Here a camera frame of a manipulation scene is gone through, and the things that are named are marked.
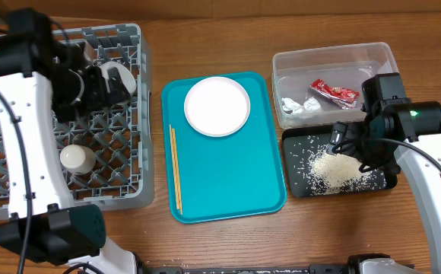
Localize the grey-green bowl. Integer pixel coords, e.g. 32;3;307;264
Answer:
99;61;136;107

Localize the white rice pile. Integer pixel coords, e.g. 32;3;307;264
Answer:
292;135;383;195

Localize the red snack wrapper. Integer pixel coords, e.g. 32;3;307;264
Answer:
309;79;360;110

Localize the white tissue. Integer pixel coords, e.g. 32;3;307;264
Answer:
282;97;322;114

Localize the wooden chopstick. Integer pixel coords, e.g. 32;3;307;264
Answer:
172;128;183;215
169;124;180;210

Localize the white cup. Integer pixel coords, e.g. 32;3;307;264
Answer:
59;145;96;175

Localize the large white plate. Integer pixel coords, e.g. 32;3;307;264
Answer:
184;76;251;137

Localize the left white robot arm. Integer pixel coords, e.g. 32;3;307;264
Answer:
0;8;141;273

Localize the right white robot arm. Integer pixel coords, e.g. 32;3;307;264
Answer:
327;73;441;273

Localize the grey dishwasher rack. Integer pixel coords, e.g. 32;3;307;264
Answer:
0;24;154;221

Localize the black waste tray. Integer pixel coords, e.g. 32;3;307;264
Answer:
281;125;398;199

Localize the clear plastic bin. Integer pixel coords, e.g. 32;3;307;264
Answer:
271;42;398;129

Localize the teal plastic tray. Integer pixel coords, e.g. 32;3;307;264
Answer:
161;72;287;224

